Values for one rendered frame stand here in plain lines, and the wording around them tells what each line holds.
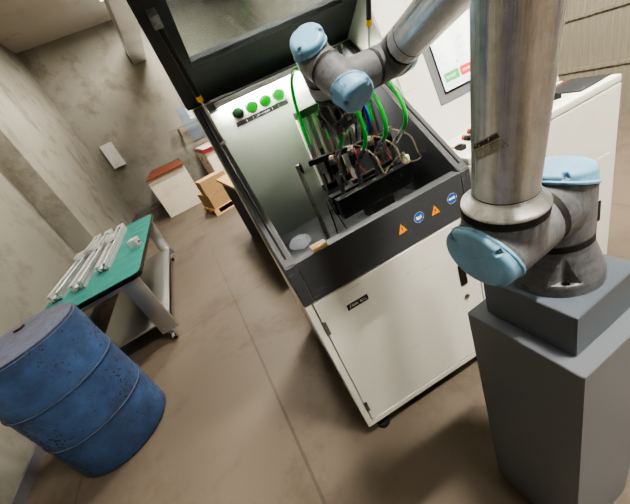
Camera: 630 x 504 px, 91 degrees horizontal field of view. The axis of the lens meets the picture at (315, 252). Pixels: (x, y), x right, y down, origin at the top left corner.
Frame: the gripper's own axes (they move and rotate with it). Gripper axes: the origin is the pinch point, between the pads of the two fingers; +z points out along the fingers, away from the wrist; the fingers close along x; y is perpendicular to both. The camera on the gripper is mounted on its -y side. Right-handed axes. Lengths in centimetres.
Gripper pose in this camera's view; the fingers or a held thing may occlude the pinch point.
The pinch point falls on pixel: (339, 130)
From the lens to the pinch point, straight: 101.5
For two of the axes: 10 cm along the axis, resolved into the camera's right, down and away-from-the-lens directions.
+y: 5.0, 8.0, -3.3
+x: 8.1, -5.6, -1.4
